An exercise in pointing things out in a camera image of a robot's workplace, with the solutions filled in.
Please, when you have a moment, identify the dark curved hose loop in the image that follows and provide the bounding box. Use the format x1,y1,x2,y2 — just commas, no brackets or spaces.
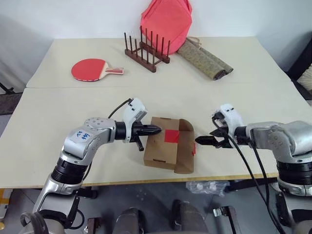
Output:
20,211,48,234

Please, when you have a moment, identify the red table tennis paddle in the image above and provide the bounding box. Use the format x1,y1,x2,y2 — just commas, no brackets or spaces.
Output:
71,58,125,82

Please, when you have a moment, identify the black tripod stand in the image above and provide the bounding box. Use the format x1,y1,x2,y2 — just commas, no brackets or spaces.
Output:
0,81,23,95

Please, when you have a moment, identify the black fabric seat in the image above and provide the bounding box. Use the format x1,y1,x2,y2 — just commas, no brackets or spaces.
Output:
0,93,24,115

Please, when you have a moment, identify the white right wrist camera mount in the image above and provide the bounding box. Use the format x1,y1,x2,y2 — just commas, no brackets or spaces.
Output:
214,103,245,137

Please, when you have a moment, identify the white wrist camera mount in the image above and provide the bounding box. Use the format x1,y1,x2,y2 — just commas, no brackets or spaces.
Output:
214,103,245,137
121,97,149,143

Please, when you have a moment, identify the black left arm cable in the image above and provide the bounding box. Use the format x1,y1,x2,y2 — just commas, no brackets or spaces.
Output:
107,98,134,119

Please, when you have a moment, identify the dark metal frame bracket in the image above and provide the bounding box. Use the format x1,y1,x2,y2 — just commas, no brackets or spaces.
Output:
213,205,241,234
87,216,103,234

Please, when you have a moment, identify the clear plastic bag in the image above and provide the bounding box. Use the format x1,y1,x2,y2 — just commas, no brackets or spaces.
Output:
186,180,230,197

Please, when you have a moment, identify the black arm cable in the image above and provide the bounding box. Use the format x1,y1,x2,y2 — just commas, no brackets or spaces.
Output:
212,116,286,234
107,98,134,119
226,134,281,234

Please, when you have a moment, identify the pink fabric bag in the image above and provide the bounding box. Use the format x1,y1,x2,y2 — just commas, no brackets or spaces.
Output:
139,0,194,56

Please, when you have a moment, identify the rolled olive patterned mat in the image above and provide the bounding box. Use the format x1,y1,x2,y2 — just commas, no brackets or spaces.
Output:
176,41,227,81
186,36,234,76

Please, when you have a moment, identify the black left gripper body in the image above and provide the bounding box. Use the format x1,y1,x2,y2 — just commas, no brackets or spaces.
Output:
131,123,145,144

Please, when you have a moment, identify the black table leg with caster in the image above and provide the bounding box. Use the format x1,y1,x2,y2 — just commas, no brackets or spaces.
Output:
80,186,98,199
228,178,279,194

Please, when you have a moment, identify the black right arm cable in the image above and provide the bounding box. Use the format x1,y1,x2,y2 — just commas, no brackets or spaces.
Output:
226,134,281,234
212,116,286,234

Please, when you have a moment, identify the person in beige clothes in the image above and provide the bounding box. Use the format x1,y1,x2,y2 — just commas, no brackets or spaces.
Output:
298,72,312,93

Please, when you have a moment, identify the dark wooden peg rack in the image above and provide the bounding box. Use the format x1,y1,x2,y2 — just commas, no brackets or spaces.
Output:
124,25,171,73

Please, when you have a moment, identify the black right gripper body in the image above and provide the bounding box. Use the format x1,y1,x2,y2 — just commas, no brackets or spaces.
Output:
214,128,235,149

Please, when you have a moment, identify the dark chair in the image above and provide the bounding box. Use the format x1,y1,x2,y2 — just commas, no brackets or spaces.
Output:
287,31,312,101

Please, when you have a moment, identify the brown cardboard box red tape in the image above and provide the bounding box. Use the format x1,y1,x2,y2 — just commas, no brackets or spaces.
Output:
143,116,196,175

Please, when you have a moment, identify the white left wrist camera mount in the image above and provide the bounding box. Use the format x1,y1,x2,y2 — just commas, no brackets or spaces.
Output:
121,97,149,143

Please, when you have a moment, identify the dark rounded shape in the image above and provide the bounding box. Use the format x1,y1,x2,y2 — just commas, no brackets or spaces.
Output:
171,199,208,234
115,207,147,234

